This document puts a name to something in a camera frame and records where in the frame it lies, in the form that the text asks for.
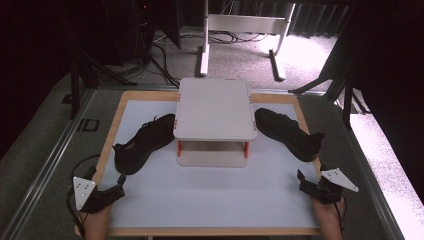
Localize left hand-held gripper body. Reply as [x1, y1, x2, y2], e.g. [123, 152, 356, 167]
[72, 176, 127, 215]

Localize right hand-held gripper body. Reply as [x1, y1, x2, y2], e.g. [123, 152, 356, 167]
[298, 167, 360, 205]

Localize black sneaker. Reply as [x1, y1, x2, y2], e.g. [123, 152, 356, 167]
[112, 113, 177, 176]
[254, 107, 326, 163]

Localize white two-tier shoe rack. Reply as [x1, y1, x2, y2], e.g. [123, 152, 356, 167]
[172, 77, 258, 168]

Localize person's left hand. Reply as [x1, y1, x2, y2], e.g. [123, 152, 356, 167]
[79, 203, 113, 231]

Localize person's right hand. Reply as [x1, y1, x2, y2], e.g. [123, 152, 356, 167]
[311, 196, 344, 222]

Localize black metal stand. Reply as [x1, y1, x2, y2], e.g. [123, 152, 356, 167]
[68, 29, 138, 120]
[288, 6, 372, 130]

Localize dark computer tower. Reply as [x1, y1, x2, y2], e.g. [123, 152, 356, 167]
[133, 0, 158, 63]

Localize dark curtain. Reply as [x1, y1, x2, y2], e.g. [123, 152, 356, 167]
[293, 3, 353, 38]

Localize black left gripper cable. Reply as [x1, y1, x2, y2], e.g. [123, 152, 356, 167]
[65, 154, 102, 236]

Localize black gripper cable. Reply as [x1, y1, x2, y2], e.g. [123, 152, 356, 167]
[335, 194, 347, 236]
[65, 154, 102, 236]

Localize aluminium rail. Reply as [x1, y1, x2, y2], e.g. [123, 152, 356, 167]
[334, 99, 407, 240]
[0, 88, 97, 240]

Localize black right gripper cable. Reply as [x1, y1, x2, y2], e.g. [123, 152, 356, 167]
[335, 194, 347, 236]

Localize black floor bracket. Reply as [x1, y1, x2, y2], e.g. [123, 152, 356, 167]
[76, 118, 100, 133]

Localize black floor cables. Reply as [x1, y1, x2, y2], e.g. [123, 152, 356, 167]
[133, 29, 182, 88]

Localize white desk frame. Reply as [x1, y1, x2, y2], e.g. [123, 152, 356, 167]
[198, 0, 297, 82]

